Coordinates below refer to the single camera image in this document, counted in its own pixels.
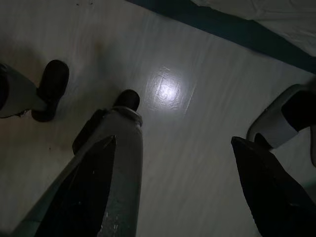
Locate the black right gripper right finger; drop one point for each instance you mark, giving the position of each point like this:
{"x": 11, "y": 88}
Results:
{"x": 276, "y": 197}

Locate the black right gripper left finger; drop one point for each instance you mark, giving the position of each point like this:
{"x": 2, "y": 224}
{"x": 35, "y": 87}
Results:
{"x": 86, "y": 187}

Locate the person's foot in black sock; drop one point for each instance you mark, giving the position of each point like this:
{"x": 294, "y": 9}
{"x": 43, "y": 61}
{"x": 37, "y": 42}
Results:
{"x": 301, "y": 111}

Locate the white bed sheet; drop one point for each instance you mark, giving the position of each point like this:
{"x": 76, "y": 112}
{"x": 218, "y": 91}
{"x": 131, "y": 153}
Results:
{"x": 284, "y": 19}

